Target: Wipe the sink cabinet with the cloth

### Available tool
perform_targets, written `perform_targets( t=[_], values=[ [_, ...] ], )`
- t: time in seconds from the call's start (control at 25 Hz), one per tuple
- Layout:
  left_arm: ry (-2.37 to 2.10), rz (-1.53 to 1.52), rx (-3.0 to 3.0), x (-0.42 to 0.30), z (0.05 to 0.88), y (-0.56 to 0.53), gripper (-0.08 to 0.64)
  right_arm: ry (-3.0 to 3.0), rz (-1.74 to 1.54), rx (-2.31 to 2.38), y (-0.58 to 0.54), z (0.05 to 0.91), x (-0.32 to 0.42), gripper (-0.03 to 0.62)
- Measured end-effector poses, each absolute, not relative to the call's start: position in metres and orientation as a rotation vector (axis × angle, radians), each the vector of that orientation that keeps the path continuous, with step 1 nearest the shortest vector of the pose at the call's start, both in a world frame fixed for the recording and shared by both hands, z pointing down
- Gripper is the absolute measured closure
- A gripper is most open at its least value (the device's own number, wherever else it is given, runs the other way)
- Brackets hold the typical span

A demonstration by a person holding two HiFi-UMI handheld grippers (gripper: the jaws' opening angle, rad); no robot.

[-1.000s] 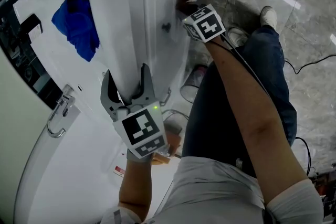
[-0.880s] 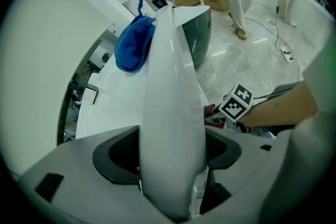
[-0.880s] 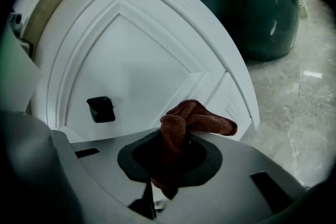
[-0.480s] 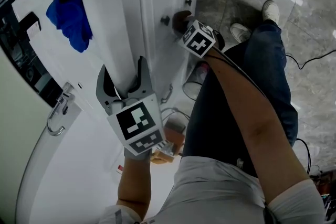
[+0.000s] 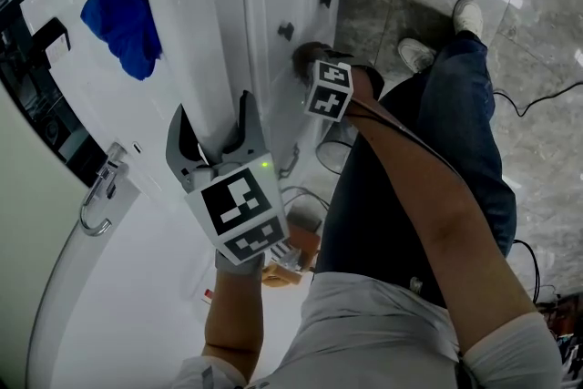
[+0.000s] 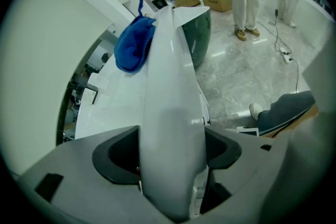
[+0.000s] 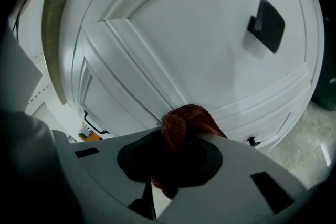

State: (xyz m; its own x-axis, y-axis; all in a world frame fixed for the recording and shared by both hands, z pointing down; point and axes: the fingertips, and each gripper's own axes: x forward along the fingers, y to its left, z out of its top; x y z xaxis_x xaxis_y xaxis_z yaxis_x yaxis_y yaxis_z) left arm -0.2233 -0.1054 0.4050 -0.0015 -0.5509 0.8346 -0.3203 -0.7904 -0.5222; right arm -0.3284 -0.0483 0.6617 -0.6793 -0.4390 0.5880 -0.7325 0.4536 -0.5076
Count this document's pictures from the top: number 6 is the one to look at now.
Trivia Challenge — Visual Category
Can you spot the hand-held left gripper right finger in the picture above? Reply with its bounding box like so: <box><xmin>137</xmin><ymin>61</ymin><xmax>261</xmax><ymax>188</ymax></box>
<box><xmin>188</xmin><ymin>125</ymin><xmax>292</xmax><ymax>221</ymax></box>

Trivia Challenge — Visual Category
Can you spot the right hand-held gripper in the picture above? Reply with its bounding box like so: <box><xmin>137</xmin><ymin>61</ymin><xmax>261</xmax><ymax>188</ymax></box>
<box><xmin>225</xmin><ymin>125</ymin><xmax>260</xmax><ymax>137</ymax></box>

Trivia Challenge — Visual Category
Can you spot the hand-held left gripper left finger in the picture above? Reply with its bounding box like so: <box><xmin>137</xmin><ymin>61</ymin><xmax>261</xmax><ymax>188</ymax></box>
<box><xmin>15</xmin><ymin>125</ymin><xmax>169</xmax><ymax>224</ymax></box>

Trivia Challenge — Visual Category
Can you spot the person's right forearm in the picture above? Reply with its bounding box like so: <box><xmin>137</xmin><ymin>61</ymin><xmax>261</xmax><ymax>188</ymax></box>
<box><xmin>259</xmin><ymin>106</ymin><xmax>320</xmax><ymax>139</ymax></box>

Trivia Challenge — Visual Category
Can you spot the blue cloth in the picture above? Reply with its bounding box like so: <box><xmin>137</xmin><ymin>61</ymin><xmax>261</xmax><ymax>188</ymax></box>
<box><xmin>114</xmin><ymin>0</ymin><xmax>158</xmax><ymax>73</ymax></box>

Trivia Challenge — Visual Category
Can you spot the person's right shoe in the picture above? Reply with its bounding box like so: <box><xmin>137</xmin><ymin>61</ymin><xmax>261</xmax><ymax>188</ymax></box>
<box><xmin>249</xmin><ymin>102</ymin><xmax>264</xmax><ymax>121</ymax></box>

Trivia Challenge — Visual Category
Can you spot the person's right leg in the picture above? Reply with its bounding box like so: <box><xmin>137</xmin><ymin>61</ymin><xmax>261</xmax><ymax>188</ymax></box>
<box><xmin>256</xmin><ymin>90</ymin><xmax>316</xmax><ymax>132</ymax></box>

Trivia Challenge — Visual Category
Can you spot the white power strip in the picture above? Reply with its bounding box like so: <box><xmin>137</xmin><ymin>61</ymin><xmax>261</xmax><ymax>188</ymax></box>
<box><xmin>279</xmin><ymin>47</ymin><xmax>293</xmax><ymax>64</ymax></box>

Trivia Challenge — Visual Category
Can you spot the white ceramic sink basin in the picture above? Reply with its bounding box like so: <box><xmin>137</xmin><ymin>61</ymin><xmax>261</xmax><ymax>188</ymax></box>
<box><xmin>75</xmin><ymin>5</ymin><xmax>211</xmax><ymax>221</ymax></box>

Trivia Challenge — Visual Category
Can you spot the black floor cable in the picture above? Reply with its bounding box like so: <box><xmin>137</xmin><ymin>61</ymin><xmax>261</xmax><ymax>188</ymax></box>
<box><xmin>288</xmin><ymin>57</ymin><xmax>300</xmax><ymax>94</ymax></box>

